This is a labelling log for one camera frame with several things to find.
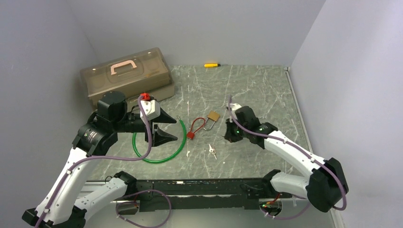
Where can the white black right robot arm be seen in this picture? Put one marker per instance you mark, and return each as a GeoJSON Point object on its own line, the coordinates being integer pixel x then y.
{"type": "Point", "coordinates": [322, 181]}

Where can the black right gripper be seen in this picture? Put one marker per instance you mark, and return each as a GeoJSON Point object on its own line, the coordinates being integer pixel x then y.
{"type": "Point", "coordinates": [229, 135]}

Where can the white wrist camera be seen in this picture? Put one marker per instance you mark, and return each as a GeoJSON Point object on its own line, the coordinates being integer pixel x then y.
{"type": "Point", "coordinates": [232, 108]}
{"type": "Point", "coordinates": [151, 108]}

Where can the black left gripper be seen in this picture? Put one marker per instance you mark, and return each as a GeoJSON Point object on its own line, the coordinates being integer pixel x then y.
{"type": "Point", "coordinates": [160, 137]}

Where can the brown translucent toolbox pink handle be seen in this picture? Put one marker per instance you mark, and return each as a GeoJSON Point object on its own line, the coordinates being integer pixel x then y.
{"type": "Point", "coordinates": [142, 72]}

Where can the brass padlock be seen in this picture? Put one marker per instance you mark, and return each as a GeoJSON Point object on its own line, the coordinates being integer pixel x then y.
{"type": "Point", "coordinates": [211, 118]}

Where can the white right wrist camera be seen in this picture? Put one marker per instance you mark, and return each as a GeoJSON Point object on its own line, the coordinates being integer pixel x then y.
{"type": "Point", "coordinates": [232, 108]}

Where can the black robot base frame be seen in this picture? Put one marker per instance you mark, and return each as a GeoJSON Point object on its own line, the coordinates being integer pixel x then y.
{"type": "Point", "coordinates": [244, 193]}

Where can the green cable lock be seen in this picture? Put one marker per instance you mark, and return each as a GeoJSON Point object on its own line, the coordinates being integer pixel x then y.
{"type": "Point", "coordinates": [181, 147]}

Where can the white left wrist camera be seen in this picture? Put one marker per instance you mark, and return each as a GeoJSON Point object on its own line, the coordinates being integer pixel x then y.
{"type": "Point", "coordinates": [151, 108]}

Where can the red cable padlock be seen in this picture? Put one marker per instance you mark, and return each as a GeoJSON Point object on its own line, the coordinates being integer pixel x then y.
{"type": "Point", "coordinates": [196, 125]}

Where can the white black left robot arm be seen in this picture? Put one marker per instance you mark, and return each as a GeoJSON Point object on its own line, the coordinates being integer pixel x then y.
{"type": "Point", "coordinates": [62, 207]}

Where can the yellow handled screwdriver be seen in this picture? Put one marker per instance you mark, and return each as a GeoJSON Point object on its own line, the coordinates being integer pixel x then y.
{"type": "Point", "coordinates": [212, 65]}

